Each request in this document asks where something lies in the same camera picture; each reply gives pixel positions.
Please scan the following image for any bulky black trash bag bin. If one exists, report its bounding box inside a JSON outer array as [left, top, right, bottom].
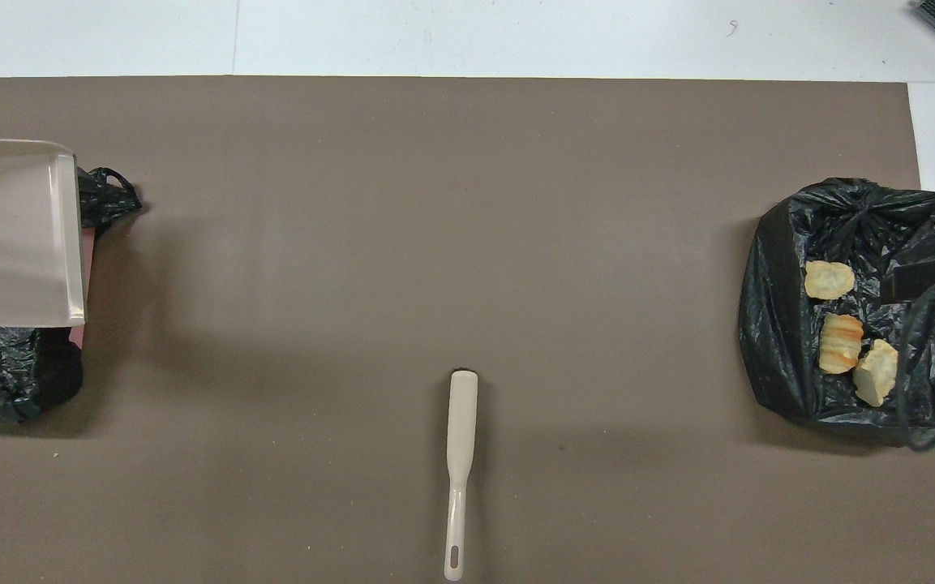
[[738, 177, 935, 449]]

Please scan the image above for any brown table mat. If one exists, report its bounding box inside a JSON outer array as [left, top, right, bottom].
[[0, 75, 935, 584]]

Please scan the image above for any ridged orange yellow foam piece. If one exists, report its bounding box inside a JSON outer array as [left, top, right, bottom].
[[819, 314, 864, 375]]

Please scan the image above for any beige plastic dustpan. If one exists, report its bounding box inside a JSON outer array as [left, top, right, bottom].
[[0, 140, 88, 329]]

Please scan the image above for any wedge pale yellow foam piece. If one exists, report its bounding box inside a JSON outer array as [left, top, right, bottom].
[[853, 339, 899, 407]]

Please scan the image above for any round pale yellow foam piece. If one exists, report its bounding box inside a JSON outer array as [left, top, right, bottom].
[[805, 260, 856, 300]]

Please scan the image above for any beige hand brush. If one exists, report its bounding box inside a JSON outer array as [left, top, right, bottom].
[[444, 367, 479, 582]]

